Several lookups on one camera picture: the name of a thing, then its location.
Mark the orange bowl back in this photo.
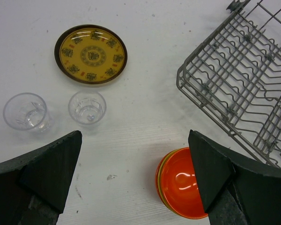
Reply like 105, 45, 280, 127
161, 147, 208, 219

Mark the yellow patterned plate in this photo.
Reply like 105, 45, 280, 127
54, 24, 128, 85

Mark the yellow-green bowl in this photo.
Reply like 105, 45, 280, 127
155, 149, 178, 214

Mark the grey wire dish rack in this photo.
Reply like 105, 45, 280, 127
176, 0, 281, 168

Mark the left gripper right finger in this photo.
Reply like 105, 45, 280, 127
188, 130, 281, 225

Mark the clear glass cup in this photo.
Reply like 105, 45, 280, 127
67, 90, 107, 127
3, 92, 53, 133

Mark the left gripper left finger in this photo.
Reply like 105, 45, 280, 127
0, 130, 82, 225

